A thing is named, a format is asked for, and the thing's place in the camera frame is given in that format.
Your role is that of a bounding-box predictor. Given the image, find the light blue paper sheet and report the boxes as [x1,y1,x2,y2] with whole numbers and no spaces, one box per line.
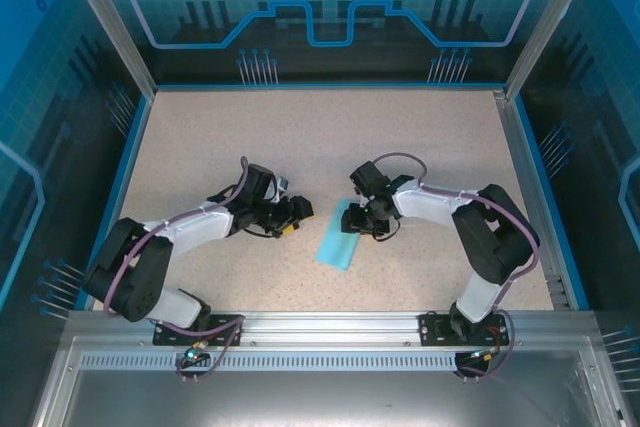
[314,198,362,272]

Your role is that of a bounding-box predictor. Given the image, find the steel sheet tray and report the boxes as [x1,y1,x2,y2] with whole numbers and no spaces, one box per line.
[29,336,631,427]

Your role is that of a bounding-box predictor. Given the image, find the aluminium mounting rail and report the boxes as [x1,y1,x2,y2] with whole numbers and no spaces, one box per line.
[67,310,596,348]

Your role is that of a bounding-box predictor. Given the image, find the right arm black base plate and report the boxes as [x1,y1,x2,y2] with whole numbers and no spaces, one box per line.
[418,311,507,347]

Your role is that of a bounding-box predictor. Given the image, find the slotted metal cable duct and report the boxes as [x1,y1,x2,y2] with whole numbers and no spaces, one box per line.
[79,354,584,372]

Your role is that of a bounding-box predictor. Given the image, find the aluminium side rail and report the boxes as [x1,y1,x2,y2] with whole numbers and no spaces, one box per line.
[492,89,574,311]

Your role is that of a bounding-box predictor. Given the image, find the cable connector with LED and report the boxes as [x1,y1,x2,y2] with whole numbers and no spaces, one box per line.
[467,346,501,363]
[182,341,209,366]

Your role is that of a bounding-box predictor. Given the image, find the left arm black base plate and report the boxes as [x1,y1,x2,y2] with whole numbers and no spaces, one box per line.
[152,313,245,347]

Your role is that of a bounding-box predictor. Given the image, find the aluminium frame post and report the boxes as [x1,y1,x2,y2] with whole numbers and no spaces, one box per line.
[502,0,604,98]
[54,0,159,98]

